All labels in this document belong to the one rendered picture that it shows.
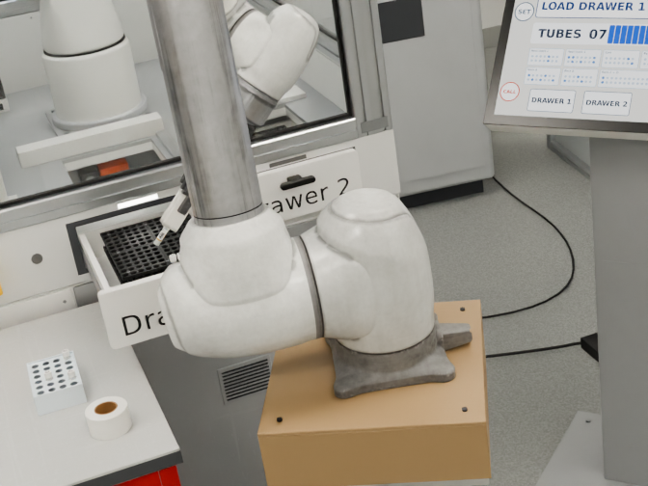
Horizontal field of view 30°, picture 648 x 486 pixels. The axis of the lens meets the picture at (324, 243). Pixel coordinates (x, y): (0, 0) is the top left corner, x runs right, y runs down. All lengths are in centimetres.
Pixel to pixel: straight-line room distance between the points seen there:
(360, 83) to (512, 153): 237
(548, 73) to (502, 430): 109
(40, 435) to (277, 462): 47
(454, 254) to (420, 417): 234
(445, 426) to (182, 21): 66
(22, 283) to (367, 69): 81
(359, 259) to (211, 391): 99
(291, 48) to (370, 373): 61
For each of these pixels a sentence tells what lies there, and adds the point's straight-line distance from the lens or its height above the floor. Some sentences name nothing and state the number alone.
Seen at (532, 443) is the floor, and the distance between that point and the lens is 313.
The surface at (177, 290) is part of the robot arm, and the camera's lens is 170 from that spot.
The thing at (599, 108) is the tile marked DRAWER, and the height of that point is 100.
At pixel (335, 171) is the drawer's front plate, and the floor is 90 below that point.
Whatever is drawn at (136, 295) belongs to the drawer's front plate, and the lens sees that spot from 210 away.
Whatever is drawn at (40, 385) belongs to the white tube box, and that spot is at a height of 80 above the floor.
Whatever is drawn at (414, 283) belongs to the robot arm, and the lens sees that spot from 174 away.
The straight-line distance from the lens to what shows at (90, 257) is 231.
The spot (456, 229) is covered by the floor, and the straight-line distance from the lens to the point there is 422.
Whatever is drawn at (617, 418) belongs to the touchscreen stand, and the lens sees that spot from 283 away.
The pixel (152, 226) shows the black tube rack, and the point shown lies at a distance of 237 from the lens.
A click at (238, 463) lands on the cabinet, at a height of 27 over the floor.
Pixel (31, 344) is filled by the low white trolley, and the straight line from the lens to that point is 235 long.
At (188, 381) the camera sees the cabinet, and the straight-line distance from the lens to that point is 260.
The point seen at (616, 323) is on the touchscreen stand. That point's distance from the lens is 269.
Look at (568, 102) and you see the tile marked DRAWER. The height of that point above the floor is 100.
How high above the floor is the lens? 185
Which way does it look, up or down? 26 degrees down
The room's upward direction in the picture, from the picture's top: 9 degrees counter-clockwise
